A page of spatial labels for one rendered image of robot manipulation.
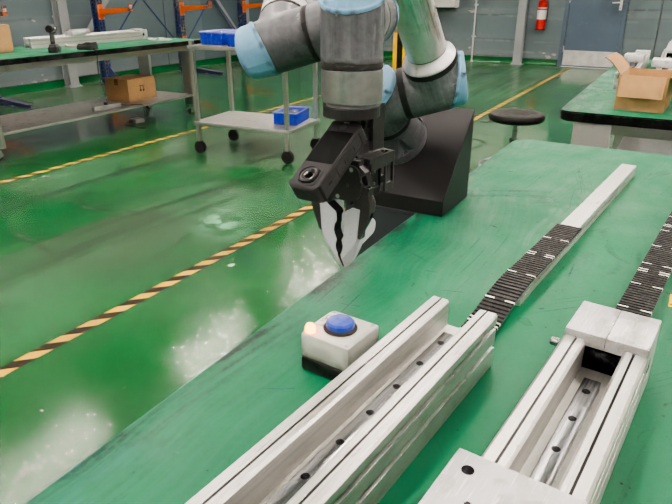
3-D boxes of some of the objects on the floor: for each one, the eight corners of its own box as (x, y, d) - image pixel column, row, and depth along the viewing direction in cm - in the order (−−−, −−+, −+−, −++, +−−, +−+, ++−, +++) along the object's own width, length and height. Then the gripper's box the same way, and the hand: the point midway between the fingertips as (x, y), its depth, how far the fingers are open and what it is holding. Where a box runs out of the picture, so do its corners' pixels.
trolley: (194, 152, 518) (182, 25, 478) (230, 139, 563) (222, 22, 523) (302, 166, 478) (299, 28, 438) (332, 150, 524) (331, 25, 484)
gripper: (403, 102, 77) (397, 257, 85) (343, 95, 81) (343, 243, 90) (367, 113, 70) (363, 279, 79) (304, 105, 75) (307, 263, 83)
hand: (341, 258), depth 82 cm, fingers closed
